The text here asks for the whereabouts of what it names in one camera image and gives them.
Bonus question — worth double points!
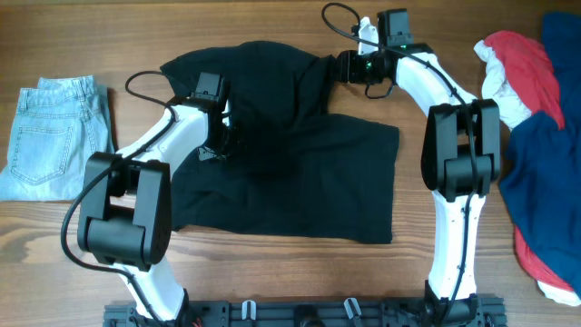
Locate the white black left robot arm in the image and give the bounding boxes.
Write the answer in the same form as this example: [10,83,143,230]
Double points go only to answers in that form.
[61,73,232,326]

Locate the dark blue garment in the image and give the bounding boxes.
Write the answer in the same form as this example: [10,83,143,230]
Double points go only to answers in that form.
[500,12,580,292]

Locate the red white garment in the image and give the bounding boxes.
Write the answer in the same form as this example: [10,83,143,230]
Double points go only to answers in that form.
[474,30,566,130]

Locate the folded light blue jeans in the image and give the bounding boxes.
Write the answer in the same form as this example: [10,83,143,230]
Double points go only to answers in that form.
[1,75,114,202]

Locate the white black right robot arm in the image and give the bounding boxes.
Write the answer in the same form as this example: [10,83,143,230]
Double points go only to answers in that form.
[335,8,502,326]

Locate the black t-shirt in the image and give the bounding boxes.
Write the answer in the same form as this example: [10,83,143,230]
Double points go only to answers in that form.
[162,41,399,244]

